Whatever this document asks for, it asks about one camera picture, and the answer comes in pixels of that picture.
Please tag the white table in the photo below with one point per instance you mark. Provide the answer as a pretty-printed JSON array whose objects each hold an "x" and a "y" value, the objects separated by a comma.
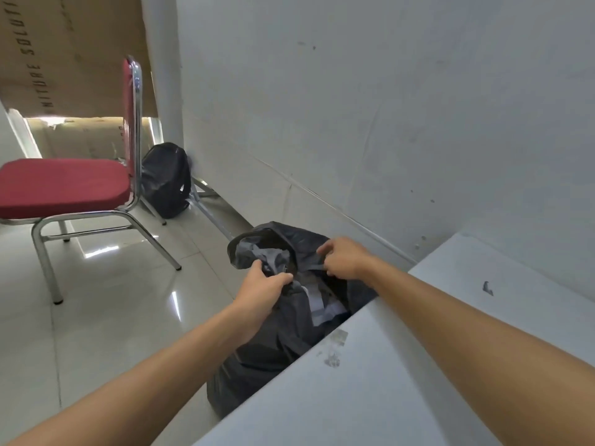
[{"x": 372, "y": 390}]

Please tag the person's right forearm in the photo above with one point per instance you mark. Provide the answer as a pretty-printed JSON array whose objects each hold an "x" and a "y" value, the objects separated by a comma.
[{"x": 488, "y": 343}]

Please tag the black garbage bag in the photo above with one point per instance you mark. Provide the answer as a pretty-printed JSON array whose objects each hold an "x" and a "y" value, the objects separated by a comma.
[{"x": 260, "y": 366}]

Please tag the black backpack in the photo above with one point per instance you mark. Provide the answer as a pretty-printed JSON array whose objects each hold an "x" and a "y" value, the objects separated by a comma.
[{"x": 165, "y": 181}]

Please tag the grey metal folding frame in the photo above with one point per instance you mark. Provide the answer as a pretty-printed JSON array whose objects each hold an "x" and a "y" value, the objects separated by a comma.
[{"x": 209, "y": 215}]

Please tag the person's left hand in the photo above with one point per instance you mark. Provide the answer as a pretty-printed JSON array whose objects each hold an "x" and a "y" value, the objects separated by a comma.
[{"x": 260, "y": 297}]

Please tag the person's right hand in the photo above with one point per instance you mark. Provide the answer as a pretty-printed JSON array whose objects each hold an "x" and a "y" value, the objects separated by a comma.
[{"x": 351, "y": 260}]

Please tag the person's left forearm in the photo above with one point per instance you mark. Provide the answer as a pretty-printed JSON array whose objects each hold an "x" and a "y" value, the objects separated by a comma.
[{"x": 139, "y": 390}]

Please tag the red chair with chrome frame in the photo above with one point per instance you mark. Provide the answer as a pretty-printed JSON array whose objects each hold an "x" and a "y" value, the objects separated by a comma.
[{"x": 60, "y": 185}]

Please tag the brown cardboard sheet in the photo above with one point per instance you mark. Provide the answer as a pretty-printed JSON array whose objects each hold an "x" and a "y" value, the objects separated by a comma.
[{"x": 83, "y": 51}]

